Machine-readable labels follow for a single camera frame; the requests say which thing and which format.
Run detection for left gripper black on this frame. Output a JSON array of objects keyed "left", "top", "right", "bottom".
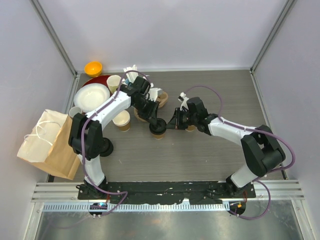
[{"left": 133, "top": 98, "right": 160, "bottom": 126}]

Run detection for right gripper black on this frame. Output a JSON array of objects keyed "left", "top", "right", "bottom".
[{"left": 166, "top": 108, "right": 198, "bottom": 131}]

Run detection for black cup lid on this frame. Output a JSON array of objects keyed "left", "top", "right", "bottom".
[{"left": 149, "top": 119, "right": 168, "bottom": 135}]

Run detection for lidded brown paper cup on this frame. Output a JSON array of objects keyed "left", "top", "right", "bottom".
[{"left": 149, "top": 119, "right": 168, "bottom": 141}]

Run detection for brown paper cups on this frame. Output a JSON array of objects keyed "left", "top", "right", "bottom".
[{"left": 112, "top": 110, "right": 131, "bottom": 132}]

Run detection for black lid stack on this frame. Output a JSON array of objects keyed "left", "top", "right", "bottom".
[{"left": 100, "top": 137, "right": 114, "bottom": 157}]

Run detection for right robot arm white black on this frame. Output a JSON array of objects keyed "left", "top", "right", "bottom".
[{"left": 166, "top": 96, "right": 286, "bottom": 198}]

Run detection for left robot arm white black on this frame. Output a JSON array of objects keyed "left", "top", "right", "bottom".
[{"left": 68, "top": 76, "right": 166, "bottom": 200}]

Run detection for cardboard cup carrier front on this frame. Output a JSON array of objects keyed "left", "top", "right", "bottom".
[{"left": 133, "top": 108, "right": 149, "bottom": 122}]

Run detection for cardboard cup carrier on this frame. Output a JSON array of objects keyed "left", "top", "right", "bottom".
[
  {"left": 133, "top": 108, "right": 149, "bottom": 122},
  {"left": 156, "top": 91, "right": 169, "bottom": 109}
]

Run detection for cardboard cup carrier back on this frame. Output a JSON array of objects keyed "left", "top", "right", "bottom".
[{"left": 156, "top": 91, "right": 169, "bottom": 109}]

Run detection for white wrapped straws bundle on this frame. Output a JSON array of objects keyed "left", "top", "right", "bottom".
[{"left": 123, "top": 64, "right": 139, "bottom": 83}]

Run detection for pale yellow mug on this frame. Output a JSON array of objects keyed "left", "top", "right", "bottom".
[{"left": 106, "top": 75, "right": 122, "bottom": 95}]

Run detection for red round tray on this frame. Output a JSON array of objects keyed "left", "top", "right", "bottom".
[{"left": 82, "top": 75, "right": 110, "bottom": 88}]

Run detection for white plate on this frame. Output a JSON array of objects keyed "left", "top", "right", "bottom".
[{"left": 73, "top": 83, "right": 110, "bottom": 113}]

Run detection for orange bowl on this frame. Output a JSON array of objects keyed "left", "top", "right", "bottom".
[{"left": 84, "top": 61, "right": 103, "bottom": 78}]

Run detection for small white pink cup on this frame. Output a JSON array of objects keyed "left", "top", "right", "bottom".
[{"left": 68, "top": 106, "right": 83, "bottom": 118}]

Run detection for brown paper bag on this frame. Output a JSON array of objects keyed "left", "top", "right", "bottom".
[{"left": 17, "top": 109, "right": 80, "bottom": 180}]

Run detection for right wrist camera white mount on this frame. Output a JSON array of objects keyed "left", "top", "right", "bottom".
[{"left": 178, "top": 92, "right": 189, "bottom": 111}]

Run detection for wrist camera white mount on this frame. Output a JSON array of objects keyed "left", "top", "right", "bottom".
[
  {"left": 148, "top": 87, "right": 163, "bottom": 102},
  {"left": 178, "top": 92, "right": 189, "bottom": 111}
]

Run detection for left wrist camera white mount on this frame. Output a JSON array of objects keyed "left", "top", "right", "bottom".
[{"left": 148, "top": 87, "right": 163, "bottom": 102}]

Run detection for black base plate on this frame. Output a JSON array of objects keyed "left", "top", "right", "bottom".
[{"left": 76, "top": 181, "right": 256, "bottom": 205}]

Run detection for aluminium rail frame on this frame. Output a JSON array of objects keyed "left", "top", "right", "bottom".
[{"left": 31, "top": 180, "right": 305, "bottom": 203}]

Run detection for white slotted cable duct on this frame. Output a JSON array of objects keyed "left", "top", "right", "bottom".
[{"left": 42, "top": 200, "right": 230, "bottom": 213}]

